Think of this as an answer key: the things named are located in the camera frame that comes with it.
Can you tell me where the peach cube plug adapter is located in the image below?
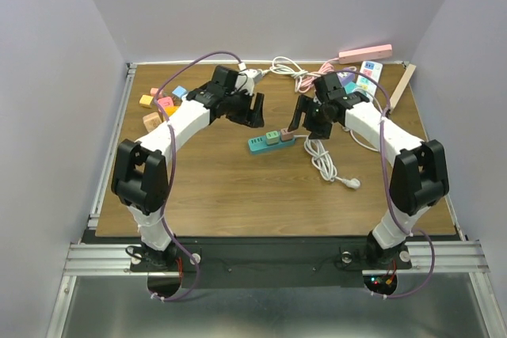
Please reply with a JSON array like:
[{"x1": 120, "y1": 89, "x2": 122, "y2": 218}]
[{"x1": 142, "y1": 112, "x2": 163, "y2": 133}]

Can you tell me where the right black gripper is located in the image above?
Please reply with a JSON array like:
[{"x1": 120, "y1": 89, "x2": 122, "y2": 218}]
[{"x1": 287, "y1": 93, "x2": 332, "y2": 139}]

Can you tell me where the yellow cube plug adapter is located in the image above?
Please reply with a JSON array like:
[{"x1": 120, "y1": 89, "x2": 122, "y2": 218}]
[{"x1": 163, "y1": 105, "x2": 179, "y2": 117}]

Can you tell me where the green plug adapter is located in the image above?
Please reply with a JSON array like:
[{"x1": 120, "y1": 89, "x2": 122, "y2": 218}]
[{"x1": 265, "y1": 131, "x2": 280, "y2": 146}]

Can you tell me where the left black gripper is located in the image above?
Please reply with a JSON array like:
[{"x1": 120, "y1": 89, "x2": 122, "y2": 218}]
[{"x1": 224, "y1": 86, "x2": 265, "y2": 129}]

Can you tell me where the green triangular power strip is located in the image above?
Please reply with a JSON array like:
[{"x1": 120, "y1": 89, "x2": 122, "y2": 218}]
[{"x1": 344, "y1": 82, "x2": 356, "y2": 94}]

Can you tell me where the wooden stick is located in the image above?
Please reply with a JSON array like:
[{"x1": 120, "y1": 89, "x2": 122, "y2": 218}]
[{"x1": 389, "y1": 63, "x2": 417, "y2": 112}]

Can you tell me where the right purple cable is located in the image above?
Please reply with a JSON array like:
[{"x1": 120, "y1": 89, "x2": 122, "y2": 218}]
[{"x1": 336, "y1": 70, "x2": 437, "y2": 300}]

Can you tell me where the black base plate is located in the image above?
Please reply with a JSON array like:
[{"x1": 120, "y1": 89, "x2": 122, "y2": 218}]
[{"x1": 127, "y1": 236, "x2": 412, "y2": 289}]

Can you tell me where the white multicolour power strip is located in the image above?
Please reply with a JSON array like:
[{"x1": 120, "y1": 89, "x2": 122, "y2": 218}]
[{"x1": 340, "y1": 59, "x2": 384, "y2": 153}]

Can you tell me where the small pink cube adapter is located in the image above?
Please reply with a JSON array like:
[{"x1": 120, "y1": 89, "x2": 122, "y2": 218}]
[{"x1": 150, "y1": 88, "x2": 165, "y2": 98}]

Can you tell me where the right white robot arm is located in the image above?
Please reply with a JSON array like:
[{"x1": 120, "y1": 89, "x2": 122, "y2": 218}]
[{"x1": 288, "y1": 72, "x2": 449, "y2": 267}]

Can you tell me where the light blue cube adapter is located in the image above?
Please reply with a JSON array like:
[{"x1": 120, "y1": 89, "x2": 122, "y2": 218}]
[{"x1": 172, "y1": 85, "x2": 188, "y2": 100}]

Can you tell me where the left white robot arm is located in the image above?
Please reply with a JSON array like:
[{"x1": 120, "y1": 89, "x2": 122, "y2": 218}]
[{"x1": 111, "y1": 66, "x2": 264, "y2": 270}]

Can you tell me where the teal power strip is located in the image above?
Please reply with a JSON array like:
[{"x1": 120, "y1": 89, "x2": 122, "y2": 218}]
[{"x1": 247, "y1": 135, "x2": 362, "y2": 190}]

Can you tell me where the red pink cube adapter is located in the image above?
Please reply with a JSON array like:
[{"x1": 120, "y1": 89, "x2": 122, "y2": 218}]
[{"x1": 158, "y1": 97, "x2": 176, "y2": 108}]

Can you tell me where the small yellow cube adapter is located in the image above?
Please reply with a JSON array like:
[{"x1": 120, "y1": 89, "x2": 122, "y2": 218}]
[{"x1": 139, "y1": 94, "x2": 154, "y2": 108}]

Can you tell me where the pink power strip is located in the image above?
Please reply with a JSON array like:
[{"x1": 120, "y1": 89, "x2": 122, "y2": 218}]
[{"x1": 295, "y1": 44, "x2": 393, "y2": 93}]

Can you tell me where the purple power strip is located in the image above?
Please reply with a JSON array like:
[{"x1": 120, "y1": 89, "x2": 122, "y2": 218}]
[{"x1": 253, "y1": 56, "x2": 357, "y2": 85}]

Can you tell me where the mauve plug adapter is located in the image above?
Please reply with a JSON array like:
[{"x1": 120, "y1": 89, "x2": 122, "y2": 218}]
[{"x1": 280, "y1": 128, "x2": 294, "y2": 142}]

